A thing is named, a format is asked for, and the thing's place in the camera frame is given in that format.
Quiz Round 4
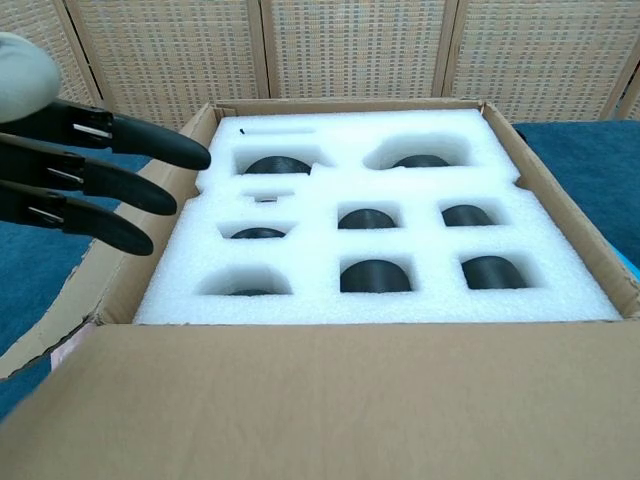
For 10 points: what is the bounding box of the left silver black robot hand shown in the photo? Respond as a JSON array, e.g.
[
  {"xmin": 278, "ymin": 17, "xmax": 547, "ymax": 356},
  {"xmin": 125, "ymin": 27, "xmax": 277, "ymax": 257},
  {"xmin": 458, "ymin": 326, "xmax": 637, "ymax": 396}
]
[{"xmin": 0, "ymin": 32, "xmax": 212, "ymax": 257}]

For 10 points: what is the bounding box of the red cardboard shipping box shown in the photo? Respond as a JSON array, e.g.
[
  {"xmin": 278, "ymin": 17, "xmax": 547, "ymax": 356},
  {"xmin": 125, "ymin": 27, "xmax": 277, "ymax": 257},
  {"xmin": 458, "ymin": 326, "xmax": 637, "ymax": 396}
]
[{"xmin": 0, "ymin": 98, "xmax": 640, "ymax": 480}]

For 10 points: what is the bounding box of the black cup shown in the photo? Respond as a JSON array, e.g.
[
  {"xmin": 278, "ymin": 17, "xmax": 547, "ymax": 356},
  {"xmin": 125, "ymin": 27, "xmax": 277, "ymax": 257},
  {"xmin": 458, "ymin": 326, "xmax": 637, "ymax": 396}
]
[
  {"xmin": 229, "ymin": 227, "xmax": 288, "ymax": 240},
  {"xmin": 340, "ymin": 259, "xmax": 414, "ymax": 293},
  {"xmin": 442, "ymin": 204, "xmax": 497, "ymax": 228},
  {"xmin": 461, "ymin": 255, "xmax": 529, "ymax": 291},
  {"xmin": 390, "ymin": 154, "xmax": 451, "ymax": 169},
  {"xmin": 244, "ymin": 155, "xmax": 314, "ymax": 176},
  {"xmin": 338, "ymin": 208, "xmax": 397, "ymax": 231}
]

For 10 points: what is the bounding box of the white foam insert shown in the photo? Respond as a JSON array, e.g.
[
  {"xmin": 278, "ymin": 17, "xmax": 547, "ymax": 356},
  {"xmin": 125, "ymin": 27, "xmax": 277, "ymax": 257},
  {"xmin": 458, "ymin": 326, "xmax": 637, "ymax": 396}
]
[{"xmin": 134, "ymin": 107, "xmax": 624, "ymax": 326}]

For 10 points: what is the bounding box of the woven bamboo folding screen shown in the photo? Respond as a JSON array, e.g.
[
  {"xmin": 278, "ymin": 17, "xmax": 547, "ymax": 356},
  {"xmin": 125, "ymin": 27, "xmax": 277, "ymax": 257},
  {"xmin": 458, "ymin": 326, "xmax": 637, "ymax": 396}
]
[{"xmin": 0, "ymin": 0, "xmax": 640, "ymax": 129}]

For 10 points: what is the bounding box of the blue table cloth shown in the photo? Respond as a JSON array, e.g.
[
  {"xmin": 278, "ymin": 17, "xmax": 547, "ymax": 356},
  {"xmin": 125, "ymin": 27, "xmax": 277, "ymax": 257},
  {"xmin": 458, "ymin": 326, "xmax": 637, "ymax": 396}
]
[{"xmin": 0, "ymin": 118, "xmax": 640, "ymax": 424}]

